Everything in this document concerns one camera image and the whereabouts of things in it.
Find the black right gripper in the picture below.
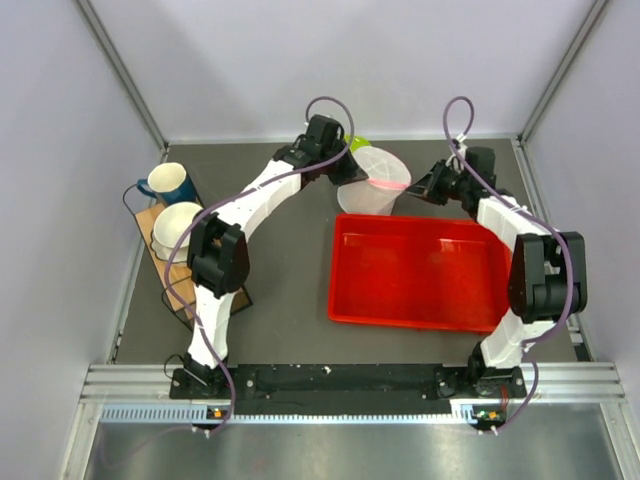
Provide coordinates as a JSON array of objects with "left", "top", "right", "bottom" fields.
[{"left": 406, "top": 159, "right": 472, "bottom": 206}]

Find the white mesh laundry bag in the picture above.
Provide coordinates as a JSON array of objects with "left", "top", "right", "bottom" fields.
[{"left": 337, "top": 146, "right": 412, "bottom": 216}]

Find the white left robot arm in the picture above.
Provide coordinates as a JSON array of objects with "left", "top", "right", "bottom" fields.
[{"left": 170, "top": 114, "right": 367, "bottom": 399}]

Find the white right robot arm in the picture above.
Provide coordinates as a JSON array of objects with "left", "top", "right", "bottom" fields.
[{"left": 406, "top": 146, "right": 587, "bottom": 398}]

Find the green plastic bowl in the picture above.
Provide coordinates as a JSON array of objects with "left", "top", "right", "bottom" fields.
[{"left": 344, "top": 135, "right": 371, "bottom": 153}]

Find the red plastic tray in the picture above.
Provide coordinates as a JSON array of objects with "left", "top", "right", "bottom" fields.
[{"left": 328, "top": 214, "right": 511, "bottom": 334}]

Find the blue mug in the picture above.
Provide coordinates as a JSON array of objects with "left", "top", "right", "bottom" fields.
[{"left": 135, "top": 162, "right": 199, "bottom": 206}]

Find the white ceramic bowl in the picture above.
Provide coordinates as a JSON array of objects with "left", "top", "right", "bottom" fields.
[{"left": 153, "top": 202, "right": 202, "bottom": 248}]

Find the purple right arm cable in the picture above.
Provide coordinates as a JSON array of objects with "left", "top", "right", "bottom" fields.
[{"left": 443, "top": 96, "right": 576, "bottom": 435}]

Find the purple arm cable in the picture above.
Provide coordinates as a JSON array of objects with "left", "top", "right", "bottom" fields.
[
  {"left": 163, "top": 95, "right": 356, "bottom": 436},
  {"left": 443, "top": 96, "right": 576, "bottom": 435}
]

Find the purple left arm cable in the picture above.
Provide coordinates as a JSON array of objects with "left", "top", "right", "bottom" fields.
[{"left": 163, "top": 95, "right": 356, "bottom": 436}]

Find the wooden wire rack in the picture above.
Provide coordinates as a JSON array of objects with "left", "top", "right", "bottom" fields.
[{"left": 123, "top": 183, "right": 255, "bottom": 337}]

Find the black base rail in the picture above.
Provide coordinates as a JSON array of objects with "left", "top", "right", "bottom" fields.
[{"left": 169, "top": 364, "right": 526, "bottom": 416}]

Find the aluminium frame rail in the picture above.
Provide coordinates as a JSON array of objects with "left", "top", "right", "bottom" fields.
[{"left": 80, "top": 362, "right": 626, "bottom": 427}]

